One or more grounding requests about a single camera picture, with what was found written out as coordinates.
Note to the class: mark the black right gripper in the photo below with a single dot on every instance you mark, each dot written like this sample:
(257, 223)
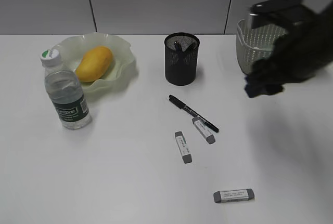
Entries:
(296, 57)

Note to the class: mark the black marker pen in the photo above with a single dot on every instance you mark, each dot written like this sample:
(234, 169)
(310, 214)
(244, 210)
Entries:
(181, 105)
(191, 47)
(178, 47)

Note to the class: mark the grey white eraser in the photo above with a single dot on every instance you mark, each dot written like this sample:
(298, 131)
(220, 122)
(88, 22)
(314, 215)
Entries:
(233, 195)
(204, 131)
(183, 147)

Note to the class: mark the grey white eraser front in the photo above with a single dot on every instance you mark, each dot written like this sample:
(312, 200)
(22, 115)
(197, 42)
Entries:
(233, 195)

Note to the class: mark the yellow mango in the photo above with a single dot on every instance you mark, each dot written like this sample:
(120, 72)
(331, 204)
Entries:
(94, 64)

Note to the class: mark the clear plastic water bottle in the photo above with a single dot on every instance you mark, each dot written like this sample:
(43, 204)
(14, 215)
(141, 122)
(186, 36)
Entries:
(65, 91)

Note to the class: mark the pale green plastic basket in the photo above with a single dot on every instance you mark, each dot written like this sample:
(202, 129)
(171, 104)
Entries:
(255, 44)

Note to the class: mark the black mesh pen holder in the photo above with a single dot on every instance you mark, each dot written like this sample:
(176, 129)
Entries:
(180, 69)

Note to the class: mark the frosted green wavy plate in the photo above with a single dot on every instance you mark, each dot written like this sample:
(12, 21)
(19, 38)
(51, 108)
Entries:
(120, 74)

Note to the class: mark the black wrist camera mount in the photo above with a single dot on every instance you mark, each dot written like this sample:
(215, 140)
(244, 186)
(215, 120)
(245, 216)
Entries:
(286, 14)

